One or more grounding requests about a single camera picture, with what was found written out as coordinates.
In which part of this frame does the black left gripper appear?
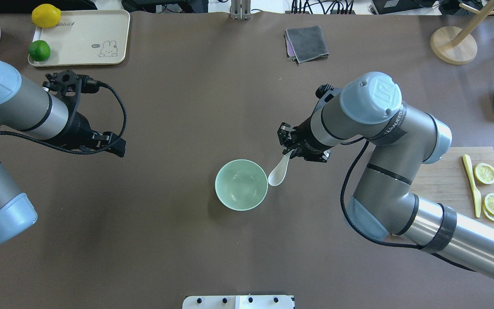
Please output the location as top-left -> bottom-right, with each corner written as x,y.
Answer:
60,113 -> 126,158

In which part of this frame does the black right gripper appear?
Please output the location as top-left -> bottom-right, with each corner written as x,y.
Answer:
277,121 -> 330,163

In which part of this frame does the white ceramic spoon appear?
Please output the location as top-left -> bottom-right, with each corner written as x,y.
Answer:
267,150 -> 293,187

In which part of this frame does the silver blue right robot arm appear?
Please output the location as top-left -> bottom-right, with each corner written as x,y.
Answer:
277,72 -> 494,279

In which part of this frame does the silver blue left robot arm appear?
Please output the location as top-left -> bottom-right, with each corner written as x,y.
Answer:
0,60 -> 127,245

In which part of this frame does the mint green bowl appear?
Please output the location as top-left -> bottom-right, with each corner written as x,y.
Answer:
214,160 -> 268,211

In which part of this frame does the grey folded cloth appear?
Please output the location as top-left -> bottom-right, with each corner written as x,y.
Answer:
284,25 -> 329,64

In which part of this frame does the cream rabbit tray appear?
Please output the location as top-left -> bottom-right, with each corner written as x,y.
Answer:
28,10 -> 131,67

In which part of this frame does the green lime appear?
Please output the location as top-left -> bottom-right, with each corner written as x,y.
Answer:
29,40 -> 51,61

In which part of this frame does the yellow lemon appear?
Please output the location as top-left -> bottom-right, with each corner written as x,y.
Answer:
31,3 -> 62,29

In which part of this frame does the bamboo cutting board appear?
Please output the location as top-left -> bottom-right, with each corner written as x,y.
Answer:
410,146 -> 494,228

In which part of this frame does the wooden mug tree stand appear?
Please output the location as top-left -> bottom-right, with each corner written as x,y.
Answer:
431,0 -> 494,65

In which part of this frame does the lemon slice far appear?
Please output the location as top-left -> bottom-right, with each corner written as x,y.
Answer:
473,163 -> 494,185

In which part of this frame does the yellow plastic knife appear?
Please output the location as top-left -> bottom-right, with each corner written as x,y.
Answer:
461,154 -> 482,218

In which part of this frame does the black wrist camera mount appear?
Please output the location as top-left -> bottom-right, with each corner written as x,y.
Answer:
312,84 -> 343,114

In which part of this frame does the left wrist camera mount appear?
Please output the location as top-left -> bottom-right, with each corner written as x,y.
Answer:
42,70 -> 101,115

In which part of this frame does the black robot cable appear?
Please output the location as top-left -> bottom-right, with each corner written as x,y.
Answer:
340,139 -> 475,272

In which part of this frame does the aluminium frame post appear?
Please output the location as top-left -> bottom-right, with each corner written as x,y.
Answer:
230,0 -> 252,20

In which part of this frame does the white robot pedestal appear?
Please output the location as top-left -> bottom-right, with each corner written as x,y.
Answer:
182,294 -> 295,309

